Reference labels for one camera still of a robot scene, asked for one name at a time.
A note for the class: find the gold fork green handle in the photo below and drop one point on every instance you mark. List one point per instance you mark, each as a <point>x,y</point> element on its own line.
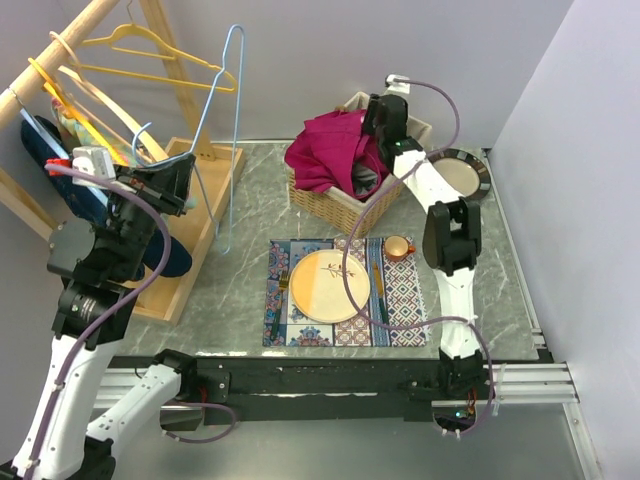
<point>282,288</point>

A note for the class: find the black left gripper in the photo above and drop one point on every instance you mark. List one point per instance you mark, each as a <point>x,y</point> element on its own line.
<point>165,185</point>

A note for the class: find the pastel floral skirt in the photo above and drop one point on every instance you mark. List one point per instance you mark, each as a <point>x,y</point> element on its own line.
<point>74,134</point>

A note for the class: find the yellow cream dinner plate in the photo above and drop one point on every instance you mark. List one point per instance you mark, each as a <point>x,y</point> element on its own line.
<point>326,292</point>

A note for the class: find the light blue wide hanger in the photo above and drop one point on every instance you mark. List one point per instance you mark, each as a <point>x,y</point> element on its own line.
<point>42,141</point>

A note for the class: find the cream wooden hanger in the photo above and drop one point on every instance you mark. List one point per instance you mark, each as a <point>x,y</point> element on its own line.
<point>149,151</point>

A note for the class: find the striped rim dark plate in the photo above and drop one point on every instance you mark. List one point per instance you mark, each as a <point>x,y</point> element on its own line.
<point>464,171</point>

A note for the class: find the orange cup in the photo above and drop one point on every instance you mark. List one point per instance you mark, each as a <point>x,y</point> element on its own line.
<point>397,248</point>

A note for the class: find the orange plastic hanger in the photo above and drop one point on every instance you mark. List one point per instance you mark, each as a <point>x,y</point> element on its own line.
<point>57,93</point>

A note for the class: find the blue wire hanger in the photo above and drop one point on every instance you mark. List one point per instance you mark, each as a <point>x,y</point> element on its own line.
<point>223,250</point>

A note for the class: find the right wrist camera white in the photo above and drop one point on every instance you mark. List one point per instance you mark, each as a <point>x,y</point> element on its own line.
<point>397,85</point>

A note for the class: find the yellow plastic hanger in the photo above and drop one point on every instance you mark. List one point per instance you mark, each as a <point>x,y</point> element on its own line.
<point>166,53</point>

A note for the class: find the magenta pleated skirt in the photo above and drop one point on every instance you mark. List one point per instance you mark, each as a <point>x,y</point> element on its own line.
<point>333,151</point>

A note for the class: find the aluminium frame rail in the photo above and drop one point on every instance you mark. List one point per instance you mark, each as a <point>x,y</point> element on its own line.
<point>537,382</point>

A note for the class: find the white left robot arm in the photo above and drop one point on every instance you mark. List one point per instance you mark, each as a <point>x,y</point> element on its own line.
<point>104,270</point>

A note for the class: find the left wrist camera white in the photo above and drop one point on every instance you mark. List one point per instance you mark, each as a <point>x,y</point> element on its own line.
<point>94,161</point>

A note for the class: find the gold knife green handle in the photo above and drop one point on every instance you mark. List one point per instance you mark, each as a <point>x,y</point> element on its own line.
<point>380,296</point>

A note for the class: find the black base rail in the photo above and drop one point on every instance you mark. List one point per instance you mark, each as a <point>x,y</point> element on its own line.
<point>305,389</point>

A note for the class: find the wicker basket with liner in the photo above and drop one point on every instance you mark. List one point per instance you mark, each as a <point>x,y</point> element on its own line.
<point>341,211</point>

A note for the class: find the wooden clothes rack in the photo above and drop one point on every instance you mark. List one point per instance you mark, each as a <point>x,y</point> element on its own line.
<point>218,166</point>

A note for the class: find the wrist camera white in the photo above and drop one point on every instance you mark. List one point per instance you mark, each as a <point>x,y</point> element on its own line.
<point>94,161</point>
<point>397,85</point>

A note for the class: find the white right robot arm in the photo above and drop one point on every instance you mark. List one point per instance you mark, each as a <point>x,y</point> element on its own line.
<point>451,240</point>

